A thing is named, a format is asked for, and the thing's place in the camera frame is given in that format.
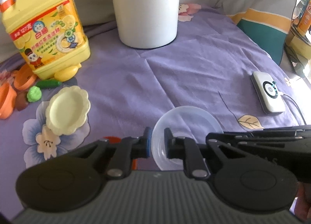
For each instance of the yellow toy lemon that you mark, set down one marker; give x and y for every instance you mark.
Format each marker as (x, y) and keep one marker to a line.
(66, 72)

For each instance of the white thermos jug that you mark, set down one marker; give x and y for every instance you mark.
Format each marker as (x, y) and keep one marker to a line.
(145, 7)

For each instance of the yellow flower-shaped plate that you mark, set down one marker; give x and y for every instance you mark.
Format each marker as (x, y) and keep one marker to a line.
(66, 109)

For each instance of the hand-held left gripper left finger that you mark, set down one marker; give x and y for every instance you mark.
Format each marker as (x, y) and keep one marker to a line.
(147, 142)

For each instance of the person's right hand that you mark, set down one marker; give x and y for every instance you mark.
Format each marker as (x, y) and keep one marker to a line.
(304, 202)

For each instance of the purple floral printed cloth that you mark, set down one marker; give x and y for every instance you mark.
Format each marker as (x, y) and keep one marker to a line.
(150, 78)

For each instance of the orange label bottle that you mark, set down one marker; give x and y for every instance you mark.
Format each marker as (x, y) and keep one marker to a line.
(305, 14)

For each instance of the teal orange striped sheet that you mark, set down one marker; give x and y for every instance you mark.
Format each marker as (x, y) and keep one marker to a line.
(262, 31)

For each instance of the orange toy pot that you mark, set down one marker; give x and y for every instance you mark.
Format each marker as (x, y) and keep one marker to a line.
(7, 102)

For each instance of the white power bank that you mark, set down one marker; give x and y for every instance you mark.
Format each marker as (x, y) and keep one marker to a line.
(268, 92)

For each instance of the clear plastic bowl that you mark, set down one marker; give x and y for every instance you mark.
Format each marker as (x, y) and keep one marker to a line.
(189, 121)

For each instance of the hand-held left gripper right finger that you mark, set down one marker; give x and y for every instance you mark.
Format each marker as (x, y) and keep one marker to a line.
(167, 142)

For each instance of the yellow detergent pump bottle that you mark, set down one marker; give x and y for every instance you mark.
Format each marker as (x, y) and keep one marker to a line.
(46, 29)

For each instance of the brown toy food piece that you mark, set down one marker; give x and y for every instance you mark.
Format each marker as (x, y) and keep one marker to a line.
(22, 101)

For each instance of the orange shallow bowl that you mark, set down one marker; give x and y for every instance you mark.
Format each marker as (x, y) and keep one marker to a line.
(24, 79)

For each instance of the green toy cabbage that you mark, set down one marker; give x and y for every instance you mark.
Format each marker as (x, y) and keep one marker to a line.
(34, 94)

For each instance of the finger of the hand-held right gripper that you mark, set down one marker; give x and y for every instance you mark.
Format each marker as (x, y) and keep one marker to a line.
(262, 138)

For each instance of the green toy cucumber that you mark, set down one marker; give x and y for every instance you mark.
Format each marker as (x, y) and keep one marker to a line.
(49, 84)

